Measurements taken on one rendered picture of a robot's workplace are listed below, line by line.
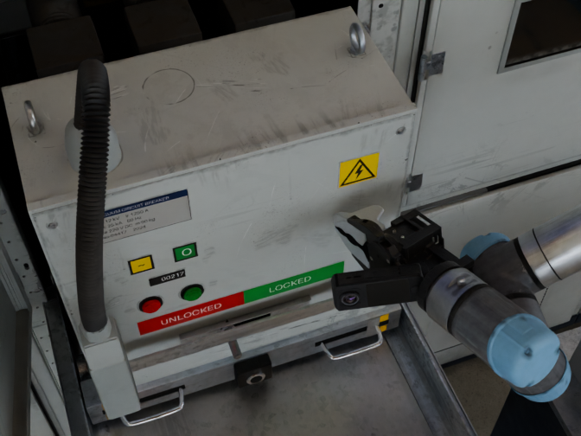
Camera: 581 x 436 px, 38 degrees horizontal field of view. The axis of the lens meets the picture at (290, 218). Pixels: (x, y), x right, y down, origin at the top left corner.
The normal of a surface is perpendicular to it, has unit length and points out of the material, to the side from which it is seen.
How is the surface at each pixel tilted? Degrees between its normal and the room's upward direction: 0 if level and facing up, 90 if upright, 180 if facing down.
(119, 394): 90
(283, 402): 0
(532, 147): 89
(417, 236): 15
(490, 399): 0
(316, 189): 90
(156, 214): 90
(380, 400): 0
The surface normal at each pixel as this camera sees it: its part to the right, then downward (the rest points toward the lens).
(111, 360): 0.29, 0.34
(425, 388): 0.00, -0.62
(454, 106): 0.34, 0.74
